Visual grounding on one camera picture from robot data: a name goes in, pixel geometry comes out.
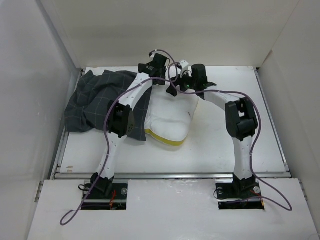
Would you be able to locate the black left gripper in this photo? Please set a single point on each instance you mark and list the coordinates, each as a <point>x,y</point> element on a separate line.
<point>159,82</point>

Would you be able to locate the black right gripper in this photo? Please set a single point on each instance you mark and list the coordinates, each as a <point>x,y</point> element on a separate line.
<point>177,80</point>

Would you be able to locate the white pillow with yellow piping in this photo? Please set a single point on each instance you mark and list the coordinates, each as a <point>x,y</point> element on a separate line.
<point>168,118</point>

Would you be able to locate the dark grey checked pillowcase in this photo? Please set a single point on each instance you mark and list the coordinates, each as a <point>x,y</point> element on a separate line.
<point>89,104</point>

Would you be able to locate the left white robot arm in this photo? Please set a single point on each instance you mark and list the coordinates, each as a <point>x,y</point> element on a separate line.
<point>119,121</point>

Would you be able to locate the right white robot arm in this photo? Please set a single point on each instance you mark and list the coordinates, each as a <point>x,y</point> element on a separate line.
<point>240,118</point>

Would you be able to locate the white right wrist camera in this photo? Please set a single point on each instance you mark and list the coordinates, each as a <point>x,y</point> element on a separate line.
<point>183,65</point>

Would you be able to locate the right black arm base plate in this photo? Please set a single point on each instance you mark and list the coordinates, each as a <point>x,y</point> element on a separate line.
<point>231,199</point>

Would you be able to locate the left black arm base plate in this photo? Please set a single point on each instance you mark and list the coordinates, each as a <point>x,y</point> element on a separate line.
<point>116,200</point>

